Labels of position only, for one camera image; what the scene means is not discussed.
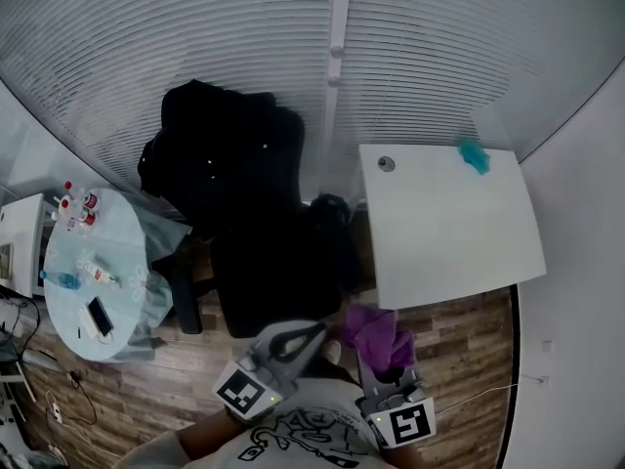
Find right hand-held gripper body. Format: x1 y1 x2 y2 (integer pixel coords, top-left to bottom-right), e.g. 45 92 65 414
363 378 437 451

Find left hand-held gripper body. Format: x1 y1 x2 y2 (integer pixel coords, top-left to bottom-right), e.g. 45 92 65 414
212 344 299 422

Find purple cloth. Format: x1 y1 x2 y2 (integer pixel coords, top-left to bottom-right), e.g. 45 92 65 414
341 303 416 375

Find person's left forearm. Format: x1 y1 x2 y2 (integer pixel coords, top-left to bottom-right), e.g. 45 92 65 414
175 407 255 463

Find person's right forearm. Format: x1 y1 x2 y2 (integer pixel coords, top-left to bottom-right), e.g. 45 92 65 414
380 445 426 469

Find teal cloth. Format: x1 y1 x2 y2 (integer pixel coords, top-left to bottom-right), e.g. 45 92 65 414
457 137 492 176

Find person's right white shoe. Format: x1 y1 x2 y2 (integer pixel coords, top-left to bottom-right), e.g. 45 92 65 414
319 339 343 364

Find person's black shorts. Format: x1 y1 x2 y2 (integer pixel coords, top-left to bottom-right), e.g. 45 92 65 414
312 359 362 385

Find person's white printed shirt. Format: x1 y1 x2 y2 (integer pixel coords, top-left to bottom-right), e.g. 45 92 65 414
111 376 406 469

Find black office chair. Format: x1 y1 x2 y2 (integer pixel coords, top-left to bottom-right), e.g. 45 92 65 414
138 79 366 339

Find small black bag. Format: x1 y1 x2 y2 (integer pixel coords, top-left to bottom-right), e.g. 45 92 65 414
312 192 353 229

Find black smartphone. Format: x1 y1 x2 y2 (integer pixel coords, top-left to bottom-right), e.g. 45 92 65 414
86 296 116 337

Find white desk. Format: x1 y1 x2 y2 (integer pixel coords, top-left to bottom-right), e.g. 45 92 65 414
358 143 547 310
0 192 48 297

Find white power bank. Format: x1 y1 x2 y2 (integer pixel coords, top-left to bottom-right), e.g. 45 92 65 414
77 308 106 341

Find white packet with red label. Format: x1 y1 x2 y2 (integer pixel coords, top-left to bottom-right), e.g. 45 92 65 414
77 256 121 287

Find black jacket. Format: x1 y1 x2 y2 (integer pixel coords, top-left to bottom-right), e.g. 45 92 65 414
138 79 307 204

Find blue water bottle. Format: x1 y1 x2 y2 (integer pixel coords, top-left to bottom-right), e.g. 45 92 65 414
38 270 82 290

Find white slatted blinds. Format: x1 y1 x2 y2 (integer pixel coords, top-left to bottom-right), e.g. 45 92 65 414
0 0 625 204

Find thin white wall cable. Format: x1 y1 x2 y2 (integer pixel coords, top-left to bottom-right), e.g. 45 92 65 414
434 377 538 414

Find black floor cable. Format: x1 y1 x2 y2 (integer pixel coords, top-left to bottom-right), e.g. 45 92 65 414
67 368 99 427

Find white floor cable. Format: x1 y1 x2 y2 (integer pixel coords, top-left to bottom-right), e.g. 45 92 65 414
46 391 123 458

